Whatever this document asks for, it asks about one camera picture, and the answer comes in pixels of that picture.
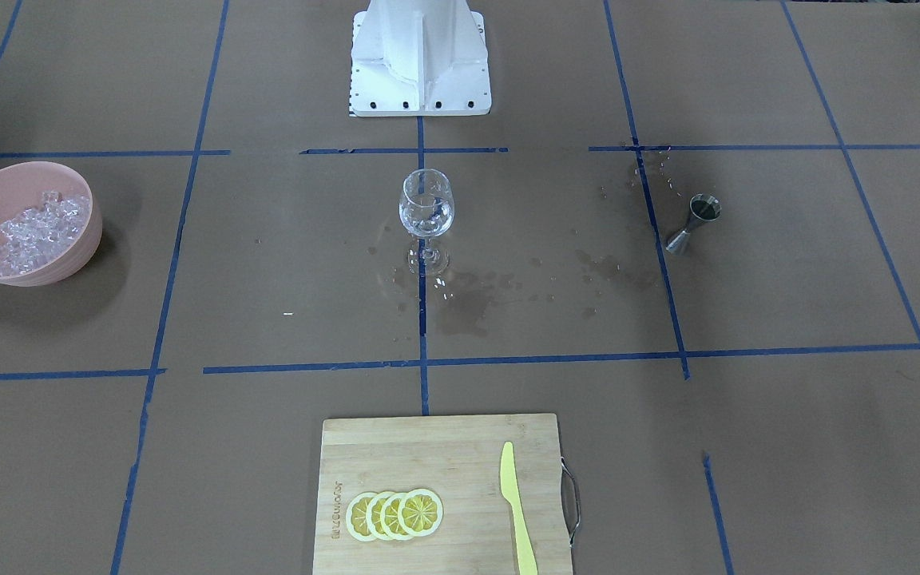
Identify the clear ice cubes pile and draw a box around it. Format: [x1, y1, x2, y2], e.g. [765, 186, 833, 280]
[0, 189, 92, 277]

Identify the steel double jigger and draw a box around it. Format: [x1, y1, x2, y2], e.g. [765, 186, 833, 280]
[664, 194, 722, 255]

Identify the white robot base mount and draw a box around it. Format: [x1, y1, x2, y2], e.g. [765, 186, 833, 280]
[348, 1, 493, 117]

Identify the bamboo cutting board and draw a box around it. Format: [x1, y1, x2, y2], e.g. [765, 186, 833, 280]
[311, 414, 573, 574]

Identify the pink plastic bowl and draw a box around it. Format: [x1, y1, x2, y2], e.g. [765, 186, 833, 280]
[0, 161, 102, 287]

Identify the yellow plastic knife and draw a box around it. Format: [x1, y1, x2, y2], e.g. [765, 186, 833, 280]
[498, 441, 539, 574]

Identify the clear wine glass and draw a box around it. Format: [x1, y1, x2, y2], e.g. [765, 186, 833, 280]
[399, 169, 455, 277]

